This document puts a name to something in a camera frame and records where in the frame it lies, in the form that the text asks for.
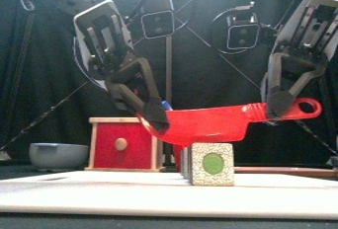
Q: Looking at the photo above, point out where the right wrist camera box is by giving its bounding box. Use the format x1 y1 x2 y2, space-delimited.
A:
226 4 263 50

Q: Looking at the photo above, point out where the red plastic toy knife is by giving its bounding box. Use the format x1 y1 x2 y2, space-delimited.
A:
135 97 323 148

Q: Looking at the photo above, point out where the white cutting board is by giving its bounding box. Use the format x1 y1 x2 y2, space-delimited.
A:
0 169 338 221

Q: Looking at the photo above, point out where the black camera cable loop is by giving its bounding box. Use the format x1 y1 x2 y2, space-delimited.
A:
208 1 266 55
127 0 200 33

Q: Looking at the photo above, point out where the black backdrop cloth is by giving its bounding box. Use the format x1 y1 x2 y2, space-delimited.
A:
0 0 338 170

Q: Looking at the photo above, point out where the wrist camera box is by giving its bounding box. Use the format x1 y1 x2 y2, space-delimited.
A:
226 4 263 50
140 0 176 39

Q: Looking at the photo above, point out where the brown wooden plate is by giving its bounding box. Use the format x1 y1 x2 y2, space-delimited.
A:
232 166 338 179

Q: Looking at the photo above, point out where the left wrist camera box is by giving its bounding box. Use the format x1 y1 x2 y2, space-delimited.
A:
140 0 176 39

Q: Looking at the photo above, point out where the red wooden drawer box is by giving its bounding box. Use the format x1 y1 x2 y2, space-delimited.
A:
84 116 166 173

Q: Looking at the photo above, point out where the vertical metal frame pole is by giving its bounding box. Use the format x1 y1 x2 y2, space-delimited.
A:
166 0 174 166

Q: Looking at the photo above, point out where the grey bowl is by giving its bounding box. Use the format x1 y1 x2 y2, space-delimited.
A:
28 142 91 172

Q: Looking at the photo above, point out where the toy sushi piece green centre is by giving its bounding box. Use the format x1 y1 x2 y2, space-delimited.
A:
188 142 236 188

